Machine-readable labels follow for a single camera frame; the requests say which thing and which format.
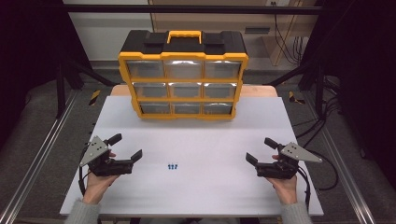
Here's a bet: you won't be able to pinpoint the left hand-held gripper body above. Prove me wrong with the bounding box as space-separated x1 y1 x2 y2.
78 135 134 177

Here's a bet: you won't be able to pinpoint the yellow black hazard tape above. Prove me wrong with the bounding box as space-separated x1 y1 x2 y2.
88 90 102 106
288 91 306 105

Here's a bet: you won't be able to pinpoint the black metal stand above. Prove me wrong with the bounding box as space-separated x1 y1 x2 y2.
266 59 329 117
55 55 117 119

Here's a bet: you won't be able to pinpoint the person's right hand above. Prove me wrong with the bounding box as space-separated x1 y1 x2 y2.
265 154 298 205

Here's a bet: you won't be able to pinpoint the hanging black cables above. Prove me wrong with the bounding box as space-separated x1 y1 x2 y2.
272 2 309 66

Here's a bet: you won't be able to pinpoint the aluminium floor rail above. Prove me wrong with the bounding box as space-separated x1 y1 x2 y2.
303 92 378 224
0 90 79 224

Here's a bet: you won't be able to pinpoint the black curtain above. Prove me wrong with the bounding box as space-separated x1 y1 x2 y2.
0 0 92 150
300 0 396 188

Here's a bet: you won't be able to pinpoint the black floor cable loop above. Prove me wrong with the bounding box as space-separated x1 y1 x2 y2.
306 148 340 191

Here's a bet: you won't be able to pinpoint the yellow black organizer cabinet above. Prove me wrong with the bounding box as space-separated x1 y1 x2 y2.
117 29 249 120

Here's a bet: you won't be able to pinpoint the black floor cables bundle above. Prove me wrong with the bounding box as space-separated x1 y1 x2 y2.
293 94 342 148

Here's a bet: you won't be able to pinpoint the clear plastic drawer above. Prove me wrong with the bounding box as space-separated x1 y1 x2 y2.
164 60 204 79

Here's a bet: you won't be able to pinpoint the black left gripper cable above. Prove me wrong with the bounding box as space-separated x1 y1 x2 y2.
78 146 92 197

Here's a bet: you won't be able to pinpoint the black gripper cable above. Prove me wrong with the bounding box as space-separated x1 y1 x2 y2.
293 166 312 213
78 146 92 197

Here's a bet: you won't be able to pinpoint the grid of clear drawers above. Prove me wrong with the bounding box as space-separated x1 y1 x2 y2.
125 60 242 115

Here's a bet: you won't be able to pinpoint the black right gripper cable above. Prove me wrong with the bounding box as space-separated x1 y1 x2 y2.
293 166 312 213

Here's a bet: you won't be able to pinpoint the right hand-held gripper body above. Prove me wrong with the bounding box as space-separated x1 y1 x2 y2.
255 142 323 180

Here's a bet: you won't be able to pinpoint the black metal frame bar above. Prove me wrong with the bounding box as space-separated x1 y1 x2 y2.
62 3 323 15

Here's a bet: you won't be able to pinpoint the person's left hand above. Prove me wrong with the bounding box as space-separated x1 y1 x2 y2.
82 150 120 205

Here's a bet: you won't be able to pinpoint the wooden table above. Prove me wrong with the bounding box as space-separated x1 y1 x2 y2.
110 84 278 98

